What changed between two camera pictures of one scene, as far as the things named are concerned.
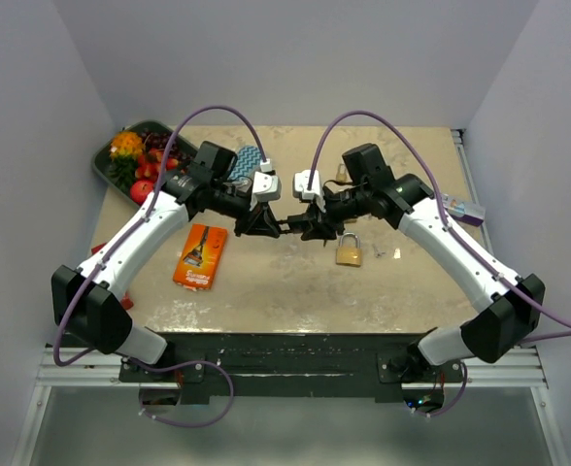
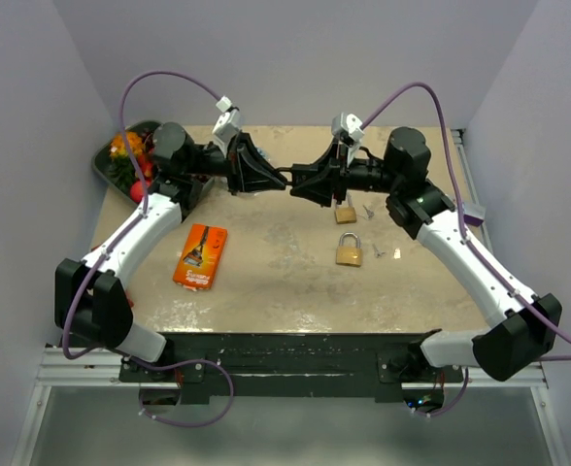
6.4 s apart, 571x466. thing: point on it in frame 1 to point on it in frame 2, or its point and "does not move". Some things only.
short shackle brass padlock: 349,255 does not move
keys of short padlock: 380,253 does not move
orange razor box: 200,256 does not move
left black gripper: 260,220 to 250,171
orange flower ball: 126,143 does not move
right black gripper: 320,231 to 317,191
